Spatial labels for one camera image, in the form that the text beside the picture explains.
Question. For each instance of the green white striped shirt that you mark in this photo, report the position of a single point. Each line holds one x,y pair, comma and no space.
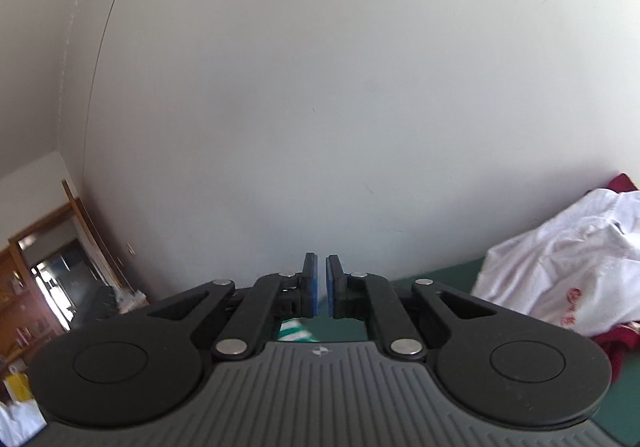
297,331

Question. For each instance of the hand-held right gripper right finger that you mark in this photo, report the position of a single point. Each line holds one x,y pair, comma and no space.
330,287

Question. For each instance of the white garment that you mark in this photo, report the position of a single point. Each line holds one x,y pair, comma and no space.
560,257

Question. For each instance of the wooden shelf unit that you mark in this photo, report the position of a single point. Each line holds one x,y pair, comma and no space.
20,307

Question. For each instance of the dark red garment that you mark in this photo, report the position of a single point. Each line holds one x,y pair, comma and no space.
612,347

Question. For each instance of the green table cloth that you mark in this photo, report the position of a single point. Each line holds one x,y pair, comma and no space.
450,279

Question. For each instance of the yellow bag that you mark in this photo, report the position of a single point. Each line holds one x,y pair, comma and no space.
17,384

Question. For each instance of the white plastic bag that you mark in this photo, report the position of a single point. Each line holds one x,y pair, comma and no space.
22,422

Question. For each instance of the wooden door frame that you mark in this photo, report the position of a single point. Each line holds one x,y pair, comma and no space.
82,232

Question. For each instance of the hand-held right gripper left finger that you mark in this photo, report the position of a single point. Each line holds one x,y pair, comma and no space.
312,287

